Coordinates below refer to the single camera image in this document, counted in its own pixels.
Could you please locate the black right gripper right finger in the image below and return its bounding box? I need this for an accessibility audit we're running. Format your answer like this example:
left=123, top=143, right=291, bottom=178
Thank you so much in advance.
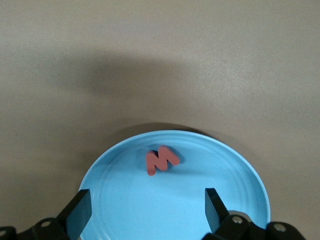
left=202, top=187, right=266, bottom=240

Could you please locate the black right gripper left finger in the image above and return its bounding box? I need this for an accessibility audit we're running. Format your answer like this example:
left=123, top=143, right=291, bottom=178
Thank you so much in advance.
left=17, top=189, right=92, bottom=240

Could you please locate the red foam small w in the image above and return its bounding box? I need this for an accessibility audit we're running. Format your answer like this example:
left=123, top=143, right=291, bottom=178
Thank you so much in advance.
left=145, top=144, right=181, bottom=177

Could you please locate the blue plate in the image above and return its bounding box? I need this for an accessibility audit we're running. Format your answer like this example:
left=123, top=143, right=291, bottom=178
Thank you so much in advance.
left=78, top=129, right=271, bottom=240

